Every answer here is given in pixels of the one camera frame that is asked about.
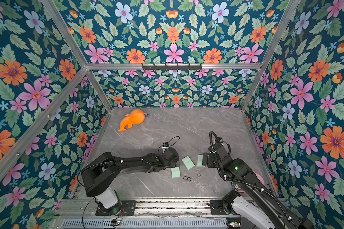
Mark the mint green box lid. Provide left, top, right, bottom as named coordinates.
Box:
left=171, top=167, right=181, bottom=178

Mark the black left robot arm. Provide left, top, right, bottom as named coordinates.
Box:
left=81, top=148, right=179, bottom=209

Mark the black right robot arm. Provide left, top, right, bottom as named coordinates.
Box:
left=203, top=131, right=314, bottom=229

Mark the pink alarm clock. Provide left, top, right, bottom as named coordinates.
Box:
left=253, top=171, right=265, bottom=185

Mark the orange plush toy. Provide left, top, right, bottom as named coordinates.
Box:
left=118, top=109, right=146, bottom=132

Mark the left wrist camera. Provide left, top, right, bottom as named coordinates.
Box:
left=162, top=142, right=170, bottom=152

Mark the black hook rail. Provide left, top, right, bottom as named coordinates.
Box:
left=142, top=64, right=203, bottom=71

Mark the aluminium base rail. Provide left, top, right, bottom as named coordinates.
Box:
left=60, top=197, right=290, bottom=219

